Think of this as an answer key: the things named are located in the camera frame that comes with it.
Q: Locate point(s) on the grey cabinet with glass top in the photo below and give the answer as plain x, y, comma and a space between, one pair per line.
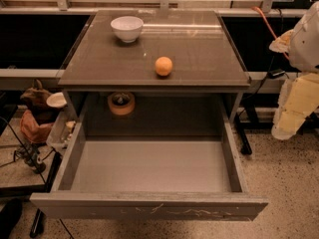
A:
156, 53

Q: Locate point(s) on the white ceramic bowl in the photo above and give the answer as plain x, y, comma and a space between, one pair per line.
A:
127, 28

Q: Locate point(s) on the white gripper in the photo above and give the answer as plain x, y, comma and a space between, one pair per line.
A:
306, 45

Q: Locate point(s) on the black clamp tool on floor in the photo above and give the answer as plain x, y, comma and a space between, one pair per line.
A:
30, 155

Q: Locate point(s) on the orange tape roll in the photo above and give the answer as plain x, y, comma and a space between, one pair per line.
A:
121, 103

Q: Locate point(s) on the orange fruit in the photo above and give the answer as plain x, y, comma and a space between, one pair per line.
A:
164, 66

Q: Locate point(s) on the clear plastic bin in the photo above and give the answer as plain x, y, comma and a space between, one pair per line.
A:
61, 132

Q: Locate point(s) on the open grey top drawer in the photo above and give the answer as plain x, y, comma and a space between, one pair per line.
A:
173, 158

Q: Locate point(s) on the black power adapter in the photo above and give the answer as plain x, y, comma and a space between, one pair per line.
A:
273, 74

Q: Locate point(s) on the small white dish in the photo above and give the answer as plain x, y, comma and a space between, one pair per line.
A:
56, 100

